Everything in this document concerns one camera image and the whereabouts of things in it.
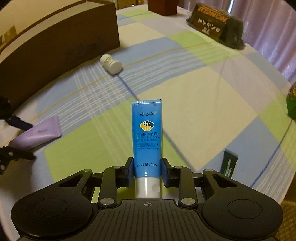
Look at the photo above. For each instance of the dark red square box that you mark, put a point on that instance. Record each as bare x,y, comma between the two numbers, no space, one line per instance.
163,7

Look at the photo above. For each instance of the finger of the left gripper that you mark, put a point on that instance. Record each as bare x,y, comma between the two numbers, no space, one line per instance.
8,154
18,123

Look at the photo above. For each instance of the small dark green tube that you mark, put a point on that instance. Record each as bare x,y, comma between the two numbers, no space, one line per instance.
228,164

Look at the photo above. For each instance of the purple cream tube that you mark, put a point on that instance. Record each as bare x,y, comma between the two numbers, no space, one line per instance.
40,134

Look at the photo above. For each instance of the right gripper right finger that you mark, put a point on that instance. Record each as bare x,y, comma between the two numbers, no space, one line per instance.
182,178

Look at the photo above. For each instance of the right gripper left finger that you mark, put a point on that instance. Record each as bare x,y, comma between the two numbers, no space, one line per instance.
113,178

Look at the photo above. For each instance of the green snack bag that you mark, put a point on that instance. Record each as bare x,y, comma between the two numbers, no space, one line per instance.
291,102

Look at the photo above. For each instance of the black instant noodle bowl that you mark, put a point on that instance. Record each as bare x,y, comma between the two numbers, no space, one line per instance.
218,25

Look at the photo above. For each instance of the small white pill bottle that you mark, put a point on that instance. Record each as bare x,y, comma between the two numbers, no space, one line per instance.
111,65

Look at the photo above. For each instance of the large brown cardboard box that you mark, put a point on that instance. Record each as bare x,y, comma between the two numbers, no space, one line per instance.
56,44

